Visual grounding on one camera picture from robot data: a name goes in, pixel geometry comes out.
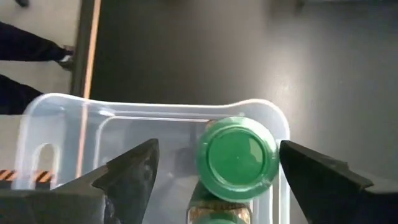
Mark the orange black hazard tape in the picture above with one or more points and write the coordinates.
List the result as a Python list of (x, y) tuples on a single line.
[(43, 176)]

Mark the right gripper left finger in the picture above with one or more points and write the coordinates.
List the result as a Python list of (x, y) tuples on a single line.
[(124, 193)]

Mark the clear plastic container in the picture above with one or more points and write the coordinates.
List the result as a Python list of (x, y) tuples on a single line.
[(124, 109)]

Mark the person's leg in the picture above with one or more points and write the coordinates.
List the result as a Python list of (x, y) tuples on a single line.
[(15, 96), (25, 43)]

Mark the black frame rail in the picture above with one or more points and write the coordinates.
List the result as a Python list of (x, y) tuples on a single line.
[(79, 46)]

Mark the person's shoe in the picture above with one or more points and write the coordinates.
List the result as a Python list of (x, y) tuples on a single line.
[(66, 60)]

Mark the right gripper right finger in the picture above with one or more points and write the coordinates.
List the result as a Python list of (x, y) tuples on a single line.
[(329, 193)]

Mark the green lid spice jar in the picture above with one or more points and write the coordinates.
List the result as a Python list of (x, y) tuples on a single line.
[(237, 157), (220, 220)]

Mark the black table mat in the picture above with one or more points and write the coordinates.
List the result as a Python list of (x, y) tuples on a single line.
[(217, 46)]

